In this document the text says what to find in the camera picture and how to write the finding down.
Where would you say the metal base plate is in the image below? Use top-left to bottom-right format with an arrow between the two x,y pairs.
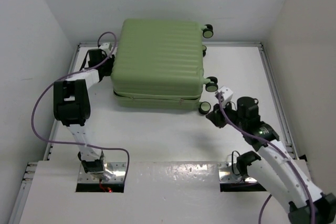
77,162 -> 127,184
217,162 -> 257,184

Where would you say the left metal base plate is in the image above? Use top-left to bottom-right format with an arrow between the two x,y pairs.
77,162 -> 127,184

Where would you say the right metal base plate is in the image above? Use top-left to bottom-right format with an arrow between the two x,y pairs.
217,162 -> 257,184

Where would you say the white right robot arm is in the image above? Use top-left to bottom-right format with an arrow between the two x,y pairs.
206,93 -> 335,223

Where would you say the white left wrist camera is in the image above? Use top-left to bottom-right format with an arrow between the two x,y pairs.
99,42 -> 112,55

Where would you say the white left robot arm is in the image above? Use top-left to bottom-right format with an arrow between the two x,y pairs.
53,48 -> 114,182

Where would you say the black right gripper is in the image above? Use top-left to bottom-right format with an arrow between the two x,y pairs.
205,99 -> 245,130

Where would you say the green hard-shell suitcase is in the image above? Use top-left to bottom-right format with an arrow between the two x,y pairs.
111,18 -> 218,115

